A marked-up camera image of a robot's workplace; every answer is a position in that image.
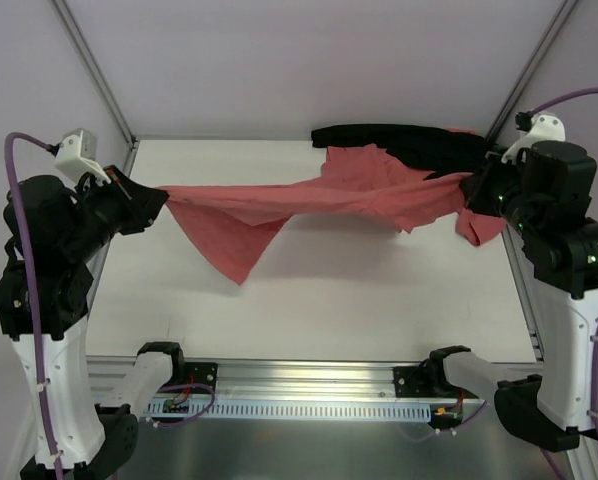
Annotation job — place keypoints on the white slotted cable duct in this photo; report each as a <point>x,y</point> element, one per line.
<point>390,411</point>

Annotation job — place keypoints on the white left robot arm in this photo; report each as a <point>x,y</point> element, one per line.
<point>55,231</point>

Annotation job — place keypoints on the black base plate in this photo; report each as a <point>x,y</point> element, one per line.
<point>200,372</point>
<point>413,381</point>

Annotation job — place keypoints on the aluminium frame post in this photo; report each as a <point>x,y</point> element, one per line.
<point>78,40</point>
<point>551,33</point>

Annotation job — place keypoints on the left aluminium frame post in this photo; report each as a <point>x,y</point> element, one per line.
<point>78,40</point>

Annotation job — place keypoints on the black t-shirt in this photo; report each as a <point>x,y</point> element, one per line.
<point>438,151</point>

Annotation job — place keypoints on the aluminium rail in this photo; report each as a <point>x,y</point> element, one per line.
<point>522,272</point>
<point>285,379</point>
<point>106,333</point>

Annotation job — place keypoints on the pink t-shirt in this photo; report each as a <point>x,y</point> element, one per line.
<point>372,183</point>
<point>232,226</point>

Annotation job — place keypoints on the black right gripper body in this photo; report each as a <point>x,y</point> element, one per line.
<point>480,185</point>

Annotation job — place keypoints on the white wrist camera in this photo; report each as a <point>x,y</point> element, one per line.
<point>533,128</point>
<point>75,156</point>

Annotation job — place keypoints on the right aluminium frame post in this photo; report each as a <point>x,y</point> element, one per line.
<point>551,33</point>

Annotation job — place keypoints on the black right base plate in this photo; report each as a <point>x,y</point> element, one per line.
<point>413,381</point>

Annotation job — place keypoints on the aluminium front rail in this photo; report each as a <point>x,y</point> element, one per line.
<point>285,379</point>

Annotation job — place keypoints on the left side aluminium rail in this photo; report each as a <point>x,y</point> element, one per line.
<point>106,333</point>

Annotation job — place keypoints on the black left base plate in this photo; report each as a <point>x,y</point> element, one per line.
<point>200,372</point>

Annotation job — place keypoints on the right side aluminium rail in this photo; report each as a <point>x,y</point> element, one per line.
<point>522,272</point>

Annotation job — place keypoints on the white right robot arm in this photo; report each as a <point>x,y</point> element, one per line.
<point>543,193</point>

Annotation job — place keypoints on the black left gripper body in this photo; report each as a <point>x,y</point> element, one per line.
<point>127,204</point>

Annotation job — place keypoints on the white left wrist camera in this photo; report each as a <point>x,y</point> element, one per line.
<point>75,156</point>

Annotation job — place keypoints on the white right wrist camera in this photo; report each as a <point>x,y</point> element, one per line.
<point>533,128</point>

